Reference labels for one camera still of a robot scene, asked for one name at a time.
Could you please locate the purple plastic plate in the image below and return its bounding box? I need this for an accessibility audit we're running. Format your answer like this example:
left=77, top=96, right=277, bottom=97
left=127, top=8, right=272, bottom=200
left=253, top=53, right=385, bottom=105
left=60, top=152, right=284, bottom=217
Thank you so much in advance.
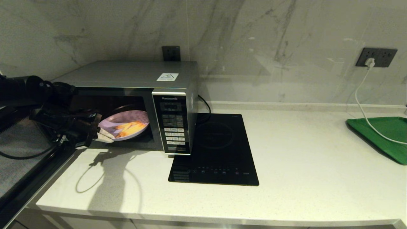
left=98, top=110, right=150, bottom=141

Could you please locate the glass microwave door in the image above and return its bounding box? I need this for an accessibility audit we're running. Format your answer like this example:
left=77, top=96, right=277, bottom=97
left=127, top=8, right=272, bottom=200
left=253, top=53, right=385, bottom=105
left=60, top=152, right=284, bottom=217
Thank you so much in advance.
left=0, top=107, right=78, bottom=229

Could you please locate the silver Panasonic microwave body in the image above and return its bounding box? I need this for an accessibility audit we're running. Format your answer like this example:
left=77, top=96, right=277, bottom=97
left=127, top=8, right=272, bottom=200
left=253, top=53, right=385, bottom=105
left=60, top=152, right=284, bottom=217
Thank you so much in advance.
left=52, top=61, right=199, bottom=156

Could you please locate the white warning sticker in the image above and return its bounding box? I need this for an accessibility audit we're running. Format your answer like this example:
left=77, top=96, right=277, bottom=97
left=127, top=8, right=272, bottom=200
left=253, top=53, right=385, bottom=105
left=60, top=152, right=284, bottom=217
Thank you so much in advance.
left=157, top=73, right=179, bottom=82

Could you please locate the black induction cooktop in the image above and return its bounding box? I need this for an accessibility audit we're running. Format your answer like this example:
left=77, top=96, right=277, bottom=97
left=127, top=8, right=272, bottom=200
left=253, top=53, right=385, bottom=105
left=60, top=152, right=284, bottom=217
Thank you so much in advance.
left=168, top=114, right=259, bottom=186

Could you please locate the green plastic tray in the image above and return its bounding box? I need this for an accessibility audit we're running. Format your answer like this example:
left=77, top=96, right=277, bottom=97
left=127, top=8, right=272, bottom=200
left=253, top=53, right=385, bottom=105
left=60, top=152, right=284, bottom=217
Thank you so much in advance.
left=346, top=117, right=407, bottom=165

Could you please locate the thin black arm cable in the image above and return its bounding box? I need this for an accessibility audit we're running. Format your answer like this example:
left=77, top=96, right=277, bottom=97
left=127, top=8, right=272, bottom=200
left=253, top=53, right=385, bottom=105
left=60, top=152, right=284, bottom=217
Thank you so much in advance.
left=0, top=135, right=66, bottom=159

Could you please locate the black power cord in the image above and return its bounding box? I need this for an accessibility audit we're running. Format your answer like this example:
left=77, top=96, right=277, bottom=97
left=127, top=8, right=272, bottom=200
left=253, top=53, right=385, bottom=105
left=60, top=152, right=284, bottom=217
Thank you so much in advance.
left=198, top=95, right=211, bottom=124

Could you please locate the white power cable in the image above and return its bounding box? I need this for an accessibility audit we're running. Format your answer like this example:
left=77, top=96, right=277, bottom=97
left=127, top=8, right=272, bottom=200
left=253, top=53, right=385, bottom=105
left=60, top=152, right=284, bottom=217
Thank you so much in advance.
left=355, top=67, right=407, bottom=145

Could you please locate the black wide wall socket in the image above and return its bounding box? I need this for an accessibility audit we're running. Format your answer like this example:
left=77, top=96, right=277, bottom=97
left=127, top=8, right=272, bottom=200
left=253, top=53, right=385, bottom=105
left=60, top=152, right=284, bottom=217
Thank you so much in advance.
left=355, top=48, right=398, bottom=68

